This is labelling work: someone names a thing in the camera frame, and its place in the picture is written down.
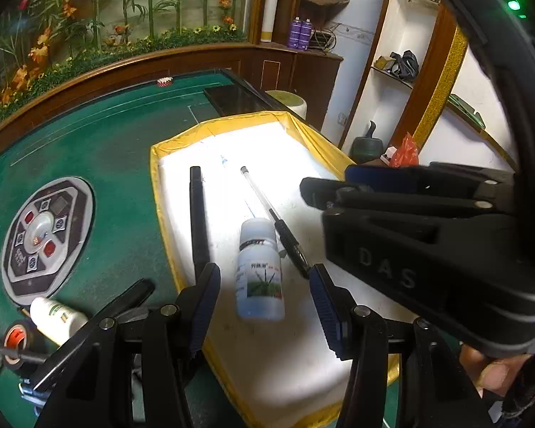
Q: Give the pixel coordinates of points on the dark green vase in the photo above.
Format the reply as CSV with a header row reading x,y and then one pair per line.
x,y
368,147

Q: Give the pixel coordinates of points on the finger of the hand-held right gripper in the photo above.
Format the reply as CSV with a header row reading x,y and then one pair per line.
x,y
330,194
383,176

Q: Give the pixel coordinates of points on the yellow tray with white lining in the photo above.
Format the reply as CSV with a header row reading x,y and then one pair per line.
x,y
249,151

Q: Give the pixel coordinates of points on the thin black pen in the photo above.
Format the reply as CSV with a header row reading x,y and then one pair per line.
x,y
31,358

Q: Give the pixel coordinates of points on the white roll gold band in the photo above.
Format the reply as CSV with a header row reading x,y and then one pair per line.
x,y
272,0

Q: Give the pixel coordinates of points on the purple spray can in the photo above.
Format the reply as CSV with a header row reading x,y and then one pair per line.
x,y
294,33
306,34

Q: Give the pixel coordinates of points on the wooden corner cabinet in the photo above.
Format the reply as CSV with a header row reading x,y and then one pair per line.
x,y
303,80

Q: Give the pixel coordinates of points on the white bottle grass picture label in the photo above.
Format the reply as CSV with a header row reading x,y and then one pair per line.
x,y
258,285

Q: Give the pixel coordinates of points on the wall socket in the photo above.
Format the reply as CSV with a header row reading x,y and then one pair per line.
x,y
343,119

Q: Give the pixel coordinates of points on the long black capped pen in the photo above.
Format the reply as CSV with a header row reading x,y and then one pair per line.
x,y
199,218

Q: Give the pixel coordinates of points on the person's right hand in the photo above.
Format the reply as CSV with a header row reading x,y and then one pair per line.
x,y
495,372

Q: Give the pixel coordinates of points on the clear ballpoint pen black grip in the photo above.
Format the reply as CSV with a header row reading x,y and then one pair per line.
x,y
287,236

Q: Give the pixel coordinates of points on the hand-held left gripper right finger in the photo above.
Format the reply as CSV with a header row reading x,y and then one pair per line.
x,y
327,316

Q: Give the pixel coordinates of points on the white stool green top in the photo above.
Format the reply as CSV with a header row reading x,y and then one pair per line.
x,y
290,102

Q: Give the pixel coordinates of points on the black tape roll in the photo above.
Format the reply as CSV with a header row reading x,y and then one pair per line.
x,y
15,336

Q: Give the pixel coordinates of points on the red plastic bag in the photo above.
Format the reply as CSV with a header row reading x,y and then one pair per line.
x,y
403,151

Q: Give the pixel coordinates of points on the small yellow box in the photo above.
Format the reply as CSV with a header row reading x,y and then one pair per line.
x,y
383,63

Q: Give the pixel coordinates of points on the mahjong table control panel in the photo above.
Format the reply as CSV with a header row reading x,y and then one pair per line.
x,y
47,232

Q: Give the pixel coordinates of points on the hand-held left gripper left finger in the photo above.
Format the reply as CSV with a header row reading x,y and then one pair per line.
x,y
207,307

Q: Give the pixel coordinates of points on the black bag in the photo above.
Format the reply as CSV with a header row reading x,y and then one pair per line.
x,y
405,66

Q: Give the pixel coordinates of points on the white bottle striped label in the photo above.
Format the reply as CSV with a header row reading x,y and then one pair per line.
x,y
53,319

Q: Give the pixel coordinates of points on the artificial plant glass display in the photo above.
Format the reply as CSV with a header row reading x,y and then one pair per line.
x,y
116,18

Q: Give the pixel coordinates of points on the blue pen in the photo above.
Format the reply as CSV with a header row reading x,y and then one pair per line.
x,y
31,394

